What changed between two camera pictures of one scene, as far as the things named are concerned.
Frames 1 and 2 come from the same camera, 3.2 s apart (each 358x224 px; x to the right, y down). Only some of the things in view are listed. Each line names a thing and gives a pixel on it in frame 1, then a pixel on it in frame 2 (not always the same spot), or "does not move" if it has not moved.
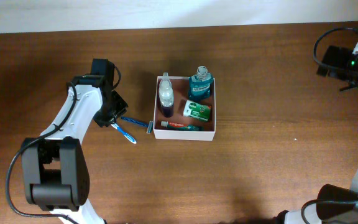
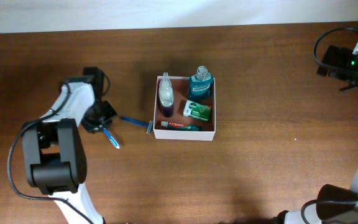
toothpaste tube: [175, 126] does not move
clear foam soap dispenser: [166, 96] does not move
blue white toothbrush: [128, 137] to [112, 140]
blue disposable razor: [149, 125] does not move
